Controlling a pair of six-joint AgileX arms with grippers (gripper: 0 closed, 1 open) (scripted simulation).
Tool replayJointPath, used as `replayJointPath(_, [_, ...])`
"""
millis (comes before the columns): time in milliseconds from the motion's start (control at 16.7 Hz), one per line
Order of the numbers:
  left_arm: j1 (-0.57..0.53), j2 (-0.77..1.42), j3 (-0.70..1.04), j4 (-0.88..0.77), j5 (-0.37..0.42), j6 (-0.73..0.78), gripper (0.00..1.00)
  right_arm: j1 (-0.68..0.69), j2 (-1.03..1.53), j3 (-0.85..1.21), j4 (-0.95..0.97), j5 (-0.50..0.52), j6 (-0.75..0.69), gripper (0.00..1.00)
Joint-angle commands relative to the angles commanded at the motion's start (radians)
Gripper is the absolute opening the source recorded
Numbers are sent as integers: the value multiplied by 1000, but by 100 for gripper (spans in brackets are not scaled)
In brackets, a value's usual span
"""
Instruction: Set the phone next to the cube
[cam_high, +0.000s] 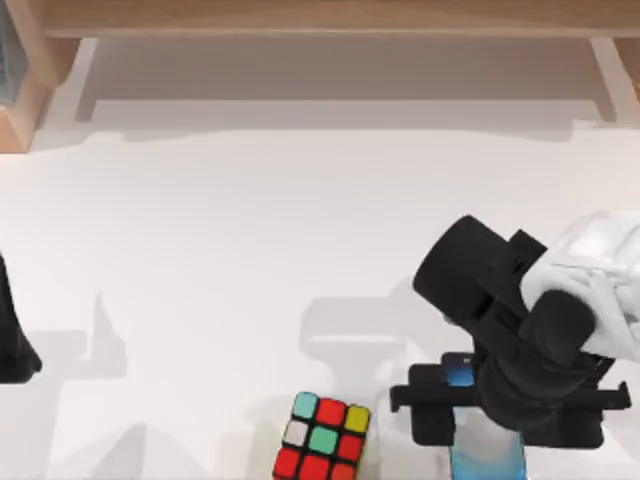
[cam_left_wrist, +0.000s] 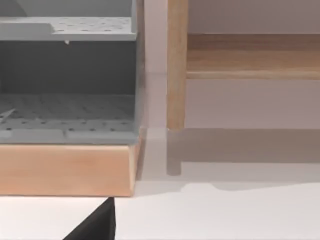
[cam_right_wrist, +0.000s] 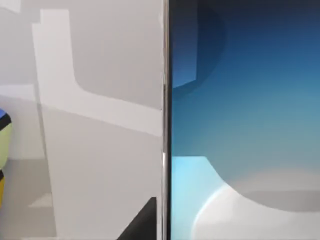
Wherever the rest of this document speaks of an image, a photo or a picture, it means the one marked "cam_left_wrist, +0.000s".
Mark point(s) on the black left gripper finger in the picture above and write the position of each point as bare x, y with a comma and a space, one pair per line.
100, 222

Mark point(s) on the pale wooden drawer front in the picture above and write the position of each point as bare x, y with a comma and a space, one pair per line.
65, 168

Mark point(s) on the grey pierced drawer inside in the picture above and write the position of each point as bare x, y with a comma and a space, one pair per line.
67, 75

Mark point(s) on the wooden open shelf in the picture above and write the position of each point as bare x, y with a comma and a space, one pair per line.
225, 57

